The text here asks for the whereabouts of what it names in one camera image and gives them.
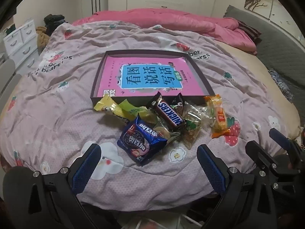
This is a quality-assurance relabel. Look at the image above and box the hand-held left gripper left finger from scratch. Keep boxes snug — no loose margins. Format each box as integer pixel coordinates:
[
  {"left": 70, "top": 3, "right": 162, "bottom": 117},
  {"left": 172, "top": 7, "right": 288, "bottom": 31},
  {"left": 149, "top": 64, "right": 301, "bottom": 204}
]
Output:
[{"left": 25, "top": 144, "right": 102, "bottom": 229}]

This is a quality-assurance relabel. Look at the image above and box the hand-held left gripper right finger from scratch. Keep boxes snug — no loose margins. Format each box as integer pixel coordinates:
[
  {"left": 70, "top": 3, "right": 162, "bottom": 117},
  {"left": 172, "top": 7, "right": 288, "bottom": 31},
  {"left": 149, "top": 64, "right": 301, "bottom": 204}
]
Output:
[{"left": 197, "top": 144, "right": 282, "bottom": 229}]

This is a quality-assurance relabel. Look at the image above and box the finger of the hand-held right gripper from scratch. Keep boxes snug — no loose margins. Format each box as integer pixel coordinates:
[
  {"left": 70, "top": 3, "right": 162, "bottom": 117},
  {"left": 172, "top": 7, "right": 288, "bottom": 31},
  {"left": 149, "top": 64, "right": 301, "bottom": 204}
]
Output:
[
  {"left": 245, "top": 140, "right": 278, "bottom": 172},
  {"left": 269, "top": 127, "right": 302, "bottom": 170}
]

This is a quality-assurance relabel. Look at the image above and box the clear cracker packet green label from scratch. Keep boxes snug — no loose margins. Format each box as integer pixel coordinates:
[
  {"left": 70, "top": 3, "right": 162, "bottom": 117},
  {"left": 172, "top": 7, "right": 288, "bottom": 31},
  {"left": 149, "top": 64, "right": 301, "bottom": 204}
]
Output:
[{"left": 182, "top": 100, "right": 205, "bottom": 149}]

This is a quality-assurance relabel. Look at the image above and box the orange cracker packet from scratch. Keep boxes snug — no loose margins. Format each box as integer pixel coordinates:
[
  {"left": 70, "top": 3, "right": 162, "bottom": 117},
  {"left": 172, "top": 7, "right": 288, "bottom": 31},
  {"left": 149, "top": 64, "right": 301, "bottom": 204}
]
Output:
[{"left": 203, "top": 95, "right": 231, "bottom": 139}]

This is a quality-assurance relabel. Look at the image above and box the gold striped small packet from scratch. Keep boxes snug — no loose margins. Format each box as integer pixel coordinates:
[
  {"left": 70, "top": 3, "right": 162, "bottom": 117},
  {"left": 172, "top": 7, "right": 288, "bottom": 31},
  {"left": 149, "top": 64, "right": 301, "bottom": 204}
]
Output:
[{"left": 152, "top": 118, "right": 181, "bottom": 145}]

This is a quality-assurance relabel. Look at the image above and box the blue cookie packet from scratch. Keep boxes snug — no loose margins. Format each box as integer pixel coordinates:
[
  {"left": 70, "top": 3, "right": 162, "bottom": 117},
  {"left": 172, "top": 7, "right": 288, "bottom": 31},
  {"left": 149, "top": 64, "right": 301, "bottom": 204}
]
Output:
[{"left": 117, "top": 113, "right": 168, "bottom": 166}]

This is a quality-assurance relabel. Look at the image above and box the yellow wafer packet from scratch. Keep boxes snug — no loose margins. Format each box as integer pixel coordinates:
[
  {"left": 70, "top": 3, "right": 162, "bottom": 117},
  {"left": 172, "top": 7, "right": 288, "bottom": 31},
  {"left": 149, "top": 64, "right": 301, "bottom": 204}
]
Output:
[{"left": 93, "top": 94, "right": 130, "bottom": 124}]

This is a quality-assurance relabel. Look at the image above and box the brown chocolate bar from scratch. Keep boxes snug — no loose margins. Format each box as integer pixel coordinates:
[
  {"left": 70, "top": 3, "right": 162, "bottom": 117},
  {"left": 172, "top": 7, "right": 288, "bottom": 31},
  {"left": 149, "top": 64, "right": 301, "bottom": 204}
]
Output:
[{"left": 145, "top": 92, "right": 186, "bottom": 131}]

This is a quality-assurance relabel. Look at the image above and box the black green small packet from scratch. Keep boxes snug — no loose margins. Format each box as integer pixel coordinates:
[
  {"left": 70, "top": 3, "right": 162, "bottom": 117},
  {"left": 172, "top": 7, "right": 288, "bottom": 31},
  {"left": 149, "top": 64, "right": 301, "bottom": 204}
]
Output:
[{"left": 170, "top": 93, "right": 185, "bottom": 111}]

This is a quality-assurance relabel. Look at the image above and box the green cake packet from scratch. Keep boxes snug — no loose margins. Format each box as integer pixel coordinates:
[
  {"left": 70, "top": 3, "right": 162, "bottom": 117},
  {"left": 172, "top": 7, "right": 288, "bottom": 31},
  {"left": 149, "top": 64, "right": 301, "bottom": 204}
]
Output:
[{"left": 118, "top": 100, "right": 156, "bottom": 124}]

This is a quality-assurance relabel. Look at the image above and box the dark cardboard box tray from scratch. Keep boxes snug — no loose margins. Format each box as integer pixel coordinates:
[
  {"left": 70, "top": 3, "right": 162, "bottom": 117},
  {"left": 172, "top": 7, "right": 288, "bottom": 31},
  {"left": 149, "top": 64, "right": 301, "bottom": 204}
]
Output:
[{"left": 90, "top": 50, "right": 215, "bottom": 106}]

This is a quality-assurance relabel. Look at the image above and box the blue patterned cloth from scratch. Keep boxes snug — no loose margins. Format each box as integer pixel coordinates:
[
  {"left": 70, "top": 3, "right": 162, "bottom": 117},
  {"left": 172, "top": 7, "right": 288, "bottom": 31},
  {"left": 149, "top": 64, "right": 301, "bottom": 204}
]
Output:
[{"left": 267, "top": 68, "right": 296, "bottom": 103}]

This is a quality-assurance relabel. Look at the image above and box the beige bed sheet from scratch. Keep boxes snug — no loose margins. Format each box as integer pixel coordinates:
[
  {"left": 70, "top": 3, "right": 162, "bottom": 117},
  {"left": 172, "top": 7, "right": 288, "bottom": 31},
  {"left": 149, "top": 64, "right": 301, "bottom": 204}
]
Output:
[{"left": 214, "top": 39, "right": 302, "bottom": 139}]

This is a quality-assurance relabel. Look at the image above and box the grey padded headboard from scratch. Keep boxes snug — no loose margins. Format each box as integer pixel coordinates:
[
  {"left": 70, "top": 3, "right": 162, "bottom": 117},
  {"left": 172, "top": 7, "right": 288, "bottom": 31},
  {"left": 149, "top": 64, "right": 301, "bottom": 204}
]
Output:
[{"left": 223, "top": 5, "right": 305, "bottom": 103}]

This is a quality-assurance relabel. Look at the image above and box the pink book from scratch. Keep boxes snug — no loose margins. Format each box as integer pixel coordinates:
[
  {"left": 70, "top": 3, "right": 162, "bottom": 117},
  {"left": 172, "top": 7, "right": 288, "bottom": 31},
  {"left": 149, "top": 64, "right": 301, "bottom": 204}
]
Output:
[{"left": 97, "top": 55, "right": 206, "bottom": 98}]

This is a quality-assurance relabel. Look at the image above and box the dark striped pillow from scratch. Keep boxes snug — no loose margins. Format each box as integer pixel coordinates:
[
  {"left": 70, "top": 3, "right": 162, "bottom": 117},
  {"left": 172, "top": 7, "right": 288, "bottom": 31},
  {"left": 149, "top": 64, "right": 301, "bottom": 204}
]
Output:
[{"left": 236, "top": 20, "right": 262, "bottom": 46}]

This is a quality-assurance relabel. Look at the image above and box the brown plush toy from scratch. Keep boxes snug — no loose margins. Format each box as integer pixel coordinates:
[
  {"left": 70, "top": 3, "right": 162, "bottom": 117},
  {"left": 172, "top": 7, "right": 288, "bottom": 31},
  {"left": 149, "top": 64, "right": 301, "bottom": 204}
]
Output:
[{"left": 36, "top": 26, "right": 50, "bottom": 50}]

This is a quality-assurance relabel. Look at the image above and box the white drawer cabinet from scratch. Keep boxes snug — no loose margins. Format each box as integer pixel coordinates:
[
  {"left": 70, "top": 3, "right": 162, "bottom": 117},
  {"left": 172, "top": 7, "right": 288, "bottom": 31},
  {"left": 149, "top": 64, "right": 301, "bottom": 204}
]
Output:
[{"left": 3, "top": 19, "right": 40, "bottom": 69}]

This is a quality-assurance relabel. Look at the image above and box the dark clothes pile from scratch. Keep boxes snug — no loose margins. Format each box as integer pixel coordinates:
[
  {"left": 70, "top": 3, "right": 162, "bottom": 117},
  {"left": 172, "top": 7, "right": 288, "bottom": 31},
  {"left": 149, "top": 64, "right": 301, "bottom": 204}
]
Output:
[{"left": 43, "top": 14, "right": 69, "bottom": 32}]

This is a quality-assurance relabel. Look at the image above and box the pink quilt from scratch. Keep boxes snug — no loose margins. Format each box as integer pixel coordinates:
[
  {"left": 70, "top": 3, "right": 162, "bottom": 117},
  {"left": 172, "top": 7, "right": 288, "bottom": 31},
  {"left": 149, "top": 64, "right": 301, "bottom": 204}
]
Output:
[{"left": 71, "top": 8, "right": 258, "bottom": 53}]

